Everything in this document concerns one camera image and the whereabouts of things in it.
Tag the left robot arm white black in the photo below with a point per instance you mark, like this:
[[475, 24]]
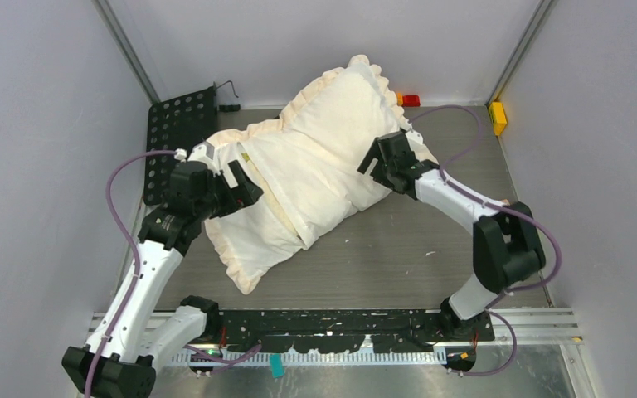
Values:
[[142, 285]]

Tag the red toy block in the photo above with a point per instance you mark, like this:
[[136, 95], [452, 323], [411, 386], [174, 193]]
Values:
[[411, 101]]

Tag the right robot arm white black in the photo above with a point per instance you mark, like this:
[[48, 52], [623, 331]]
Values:
[[506, 247]]

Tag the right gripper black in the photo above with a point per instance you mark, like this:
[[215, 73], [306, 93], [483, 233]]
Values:
[[376, 152]]

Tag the black perforated music stand tray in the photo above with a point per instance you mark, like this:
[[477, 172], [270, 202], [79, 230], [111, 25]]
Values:
[[181, 122]]

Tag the yellow toy block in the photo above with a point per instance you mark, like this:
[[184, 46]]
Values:
[[498, 117]]

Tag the teal tape piece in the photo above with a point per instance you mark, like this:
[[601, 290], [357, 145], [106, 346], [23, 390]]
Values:
[[276, 366]]

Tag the cream ruffled pillowcase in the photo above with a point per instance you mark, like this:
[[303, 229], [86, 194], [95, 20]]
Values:
[[305, 161]]

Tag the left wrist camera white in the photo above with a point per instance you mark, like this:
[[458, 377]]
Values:
[[207, 154]]

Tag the black folding stand legs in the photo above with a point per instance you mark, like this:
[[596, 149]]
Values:
[[227, 100]]

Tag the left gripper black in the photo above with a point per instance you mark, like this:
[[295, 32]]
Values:
[[242, 196]]

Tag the aluminium frame rail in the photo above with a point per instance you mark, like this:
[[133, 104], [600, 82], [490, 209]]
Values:
[[512, 327]]

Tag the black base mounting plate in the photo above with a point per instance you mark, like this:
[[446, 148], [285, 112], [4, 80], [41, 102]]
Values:
[[341, 330]]

